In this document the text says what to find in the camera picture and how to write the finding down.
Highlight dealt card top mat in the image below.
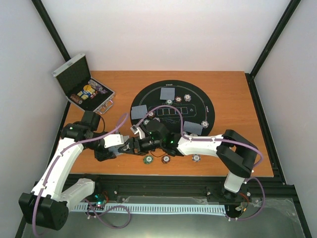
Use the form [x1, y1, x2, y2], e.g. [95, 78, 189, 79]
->
[160, 87, 175, 101]

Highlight blue white poker chip stack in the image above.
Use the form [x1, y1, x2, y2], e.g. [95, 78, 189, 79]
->
[192, 154, 201, 162]

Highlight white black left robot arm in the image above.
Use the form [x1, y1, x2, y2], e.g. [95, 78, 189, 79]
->
[18, 111, 124, 231]

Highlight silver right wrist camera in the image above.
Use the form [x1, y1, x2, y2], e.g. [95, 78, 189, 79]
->
[130, 125, 145, 139]

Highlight blue playing card deck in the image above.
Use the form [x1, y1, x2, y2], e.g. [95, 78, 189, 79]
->
[108, 146, 122, 159]

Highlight green poker chip stack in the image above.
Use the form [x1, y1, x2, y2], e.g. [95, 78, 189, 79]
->
[143, 155, 154, 165]

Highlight dealt card mat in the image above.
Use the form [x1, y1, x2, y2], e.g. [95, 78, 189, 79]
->
[183, 121, 203, 135]
[130, 105, 148, 120]
[160, 87, 175, 101]

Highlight aluminium poker case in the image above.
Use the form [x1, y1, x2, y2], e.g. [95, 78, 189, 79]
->
[52, 53, 115, 115]

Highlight red chip mat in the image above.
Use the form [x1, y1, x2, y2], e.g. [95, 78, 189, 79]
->
[175, 97, 182, 103]
[148, 112, 155, 118]

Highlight round black poker mat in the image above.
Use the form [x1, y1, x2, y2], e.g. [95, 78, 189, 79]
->
[131, 80, 215, 136]

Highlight chips in case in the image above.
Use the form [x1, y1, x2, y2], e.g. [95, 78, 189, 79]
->
[70, 79, 108, 105]

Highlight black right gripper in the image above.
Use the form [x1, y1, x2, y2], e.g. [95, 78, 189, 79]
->
[118, 137, 163, 157]

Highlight light blue cable duct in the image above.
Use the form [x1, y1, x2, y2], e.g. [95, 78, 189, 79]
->
[72, 202, 226, 216]

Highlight red chip top mat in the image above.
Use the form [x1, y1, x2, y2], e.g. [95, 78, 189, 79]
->
[175, 97, 182, 103]

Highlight blue chip top mat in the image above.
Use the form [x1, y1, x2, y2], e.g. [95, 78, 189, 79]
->
[184, 94, 192, 102]

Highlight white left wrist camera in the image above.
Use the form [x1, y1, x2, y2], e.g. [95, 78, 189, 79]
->
[104, 134, 124, 148]

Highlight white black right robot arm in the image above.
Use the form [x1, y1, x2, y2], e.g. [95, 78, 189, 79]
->
[118, 120, 263, 193]

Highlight red brown poker chip stack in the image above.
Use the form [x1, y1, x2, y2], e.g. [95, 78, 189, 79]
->
[161, 155, 170, 164]

